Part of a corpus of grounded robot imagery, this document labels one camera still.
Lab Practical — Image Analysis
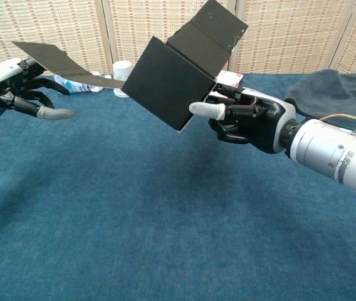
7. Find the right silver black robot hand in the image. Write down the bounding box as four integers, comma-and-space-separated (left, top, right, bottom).
189, 87, 298, 155

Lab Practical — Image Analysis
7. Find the black paper box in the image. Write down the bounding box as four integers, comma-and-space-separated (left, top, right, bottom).
11, 0, 249, 133

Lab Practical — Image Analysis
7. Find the white pink wipes pack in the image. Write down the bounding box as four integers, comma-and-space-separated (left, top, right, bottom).
211, 70, 244, 95

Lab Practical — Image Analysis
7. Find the dark grey folded cloth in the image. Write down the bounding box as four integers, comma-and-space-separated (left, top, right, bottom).
284, 68, 356, 128

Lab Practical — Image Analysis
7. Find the clear plastic water bottle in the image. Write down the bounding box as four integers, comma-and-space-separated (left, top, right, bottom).
52, 73, 104, 95

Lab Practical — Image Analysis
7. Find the white paper cup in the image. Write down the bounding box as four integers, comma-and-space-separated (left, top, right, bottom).
112, 60, 134, 98

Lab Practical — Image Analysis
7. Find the blue carpet table cover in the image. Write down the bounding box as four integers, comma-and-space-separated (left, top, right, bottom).
0, 73, 356, 301

